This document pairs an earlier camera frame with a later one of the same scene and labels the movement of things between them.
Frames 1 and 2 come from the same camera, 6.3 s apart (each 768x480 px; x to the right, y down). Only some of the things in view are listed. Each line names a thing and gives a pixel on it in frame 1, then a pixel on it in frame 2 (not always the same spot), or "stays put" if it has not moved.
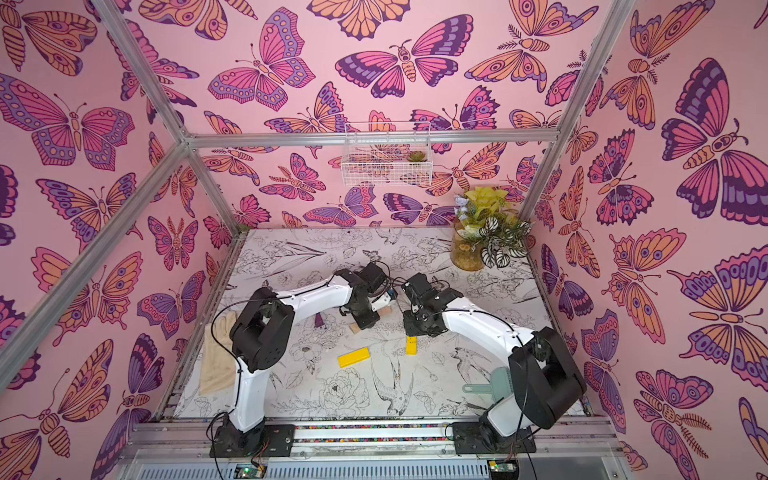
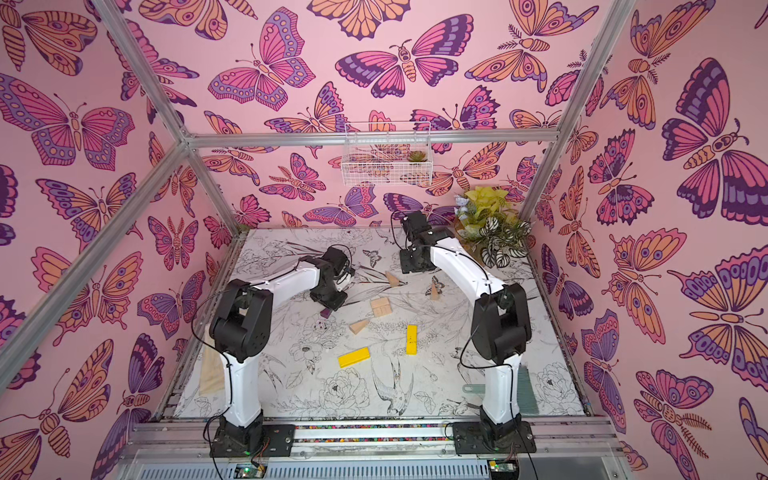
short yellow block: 412,345 stays put
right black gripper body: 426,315 -> 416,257
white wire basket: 387,154 stays put
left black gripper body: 366,317 -> 334,299
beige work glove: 218,360 stays put
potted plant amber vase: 487,230 stays put
